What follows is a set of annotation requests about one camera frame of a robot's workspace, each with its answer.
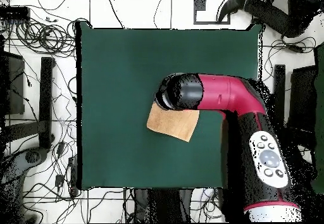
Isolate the orange terry towel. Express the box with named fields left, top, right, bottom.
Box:
left=146, top=101, right=200, bottom=143

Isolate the dark green table cloth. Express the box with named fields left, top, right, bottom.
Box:
left=75, top=20, right=266, bottom=190

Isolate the black power strip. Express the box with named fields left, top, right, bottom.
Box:
left=68, top=155, right=78, bottom=197

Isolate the black box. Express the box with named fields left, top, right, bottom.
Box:
left=0, top=50, right=26, bottom=116
left=289, top=65, right=317, bottom=134

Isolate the person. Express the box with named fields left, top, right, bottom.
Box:
left=217, top=0, right=324, bottom=39

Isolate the dark green fabric sheet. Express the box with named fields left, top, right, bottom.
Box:
left=311, top=44, right=324, bottom=194

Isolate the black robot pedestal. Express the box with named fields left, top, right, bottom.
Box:
left=133, top=188, right=193, bottom=223

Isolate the grey square floor frame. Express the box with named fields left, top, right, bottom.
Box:
left=193, top=0, right=232, bottom=25

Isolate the coiled black cable bundle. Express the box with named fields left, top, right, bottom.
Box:
left=15, top=18, right=77, bottom=58

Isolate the black network switch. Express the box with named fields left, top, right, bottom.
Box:
left=0, top=6, right=31, bottom=22

